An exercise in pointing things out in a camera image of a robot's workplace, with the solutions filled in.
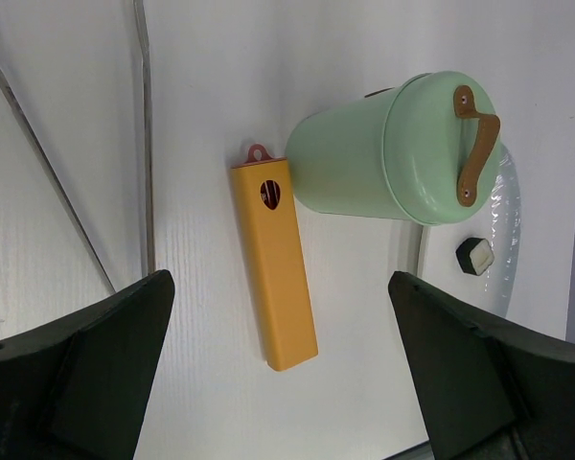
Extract metal tongs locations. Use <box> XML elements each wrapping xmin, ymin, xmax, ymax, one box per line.
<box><xmin>0</xmin><ymin>1</ymin><xmax>156</xmax><ymax>293</ymax></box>

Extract yellow wooden block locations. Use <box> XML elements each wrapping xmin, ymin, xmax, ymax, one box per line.
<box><xmin>231</xmin><ymin>144</ymin><xmax>318</xmax><ymax>372</ymax></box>

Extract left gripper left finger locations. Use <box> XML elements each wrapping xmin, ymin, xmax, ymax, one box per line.
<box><xmin>0</xmin><ymin>270</ymin><xmax>173</xmax><ymax>459</ymax></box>

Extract white oval plate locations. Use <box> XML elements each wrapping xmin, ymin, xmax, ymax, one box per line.
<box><xmin>417</xmin><ymin>147</ymin><xmax>521</xmax><ymax>317</ymax></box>

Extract sushi roll piece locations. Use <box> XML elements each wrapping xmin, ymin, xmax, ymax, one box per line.
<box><xmin>455</xmin><ymin>237</ymin><xmax>495</xmax><ymax>276</ymax></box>

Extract green lid with handle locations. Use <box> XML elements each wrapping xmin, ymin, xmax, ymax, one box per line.
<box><xmin>383</xmin><ymin>71</ymin><xmax>500</xmax><ymax>225</ymax></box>

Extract green lunch cup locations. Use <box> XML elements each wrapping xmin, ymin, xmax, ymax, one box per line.
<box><xmin>285</xmin><ymin>88</ymin><xmax>407</xmax><ymax>220</ymax></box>

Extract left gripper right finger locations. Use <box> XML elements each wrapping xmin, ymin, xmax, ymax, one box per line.
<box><xmin>388</xmin><ymin>271</ymin><xmax>575</xmax><ymax>459</ymax></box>

